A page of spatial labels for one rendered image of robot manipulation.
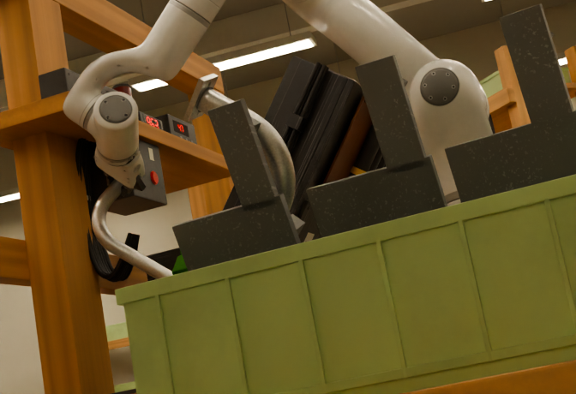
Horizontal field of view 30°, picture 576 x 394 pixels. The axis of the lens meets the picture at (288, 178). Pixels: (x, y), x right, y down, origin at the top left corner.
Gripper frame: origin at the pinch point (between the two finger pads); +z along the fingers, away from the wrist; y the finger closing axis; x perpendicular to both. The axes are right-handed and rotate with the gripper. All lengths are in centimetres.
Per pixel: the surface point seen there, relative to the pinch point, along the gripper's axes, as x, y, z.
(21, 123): 3.4, 23.5, -4.8
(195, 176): -36, 4, 61
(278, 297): 39, -54, -104
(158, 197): -11.3, -1.9, 24.2
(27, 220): 15.7, 13.4, 9.8
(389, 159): 19, -56, -106
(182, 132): -36, 9, 40
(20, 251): 22.2, 9.9, 9.9
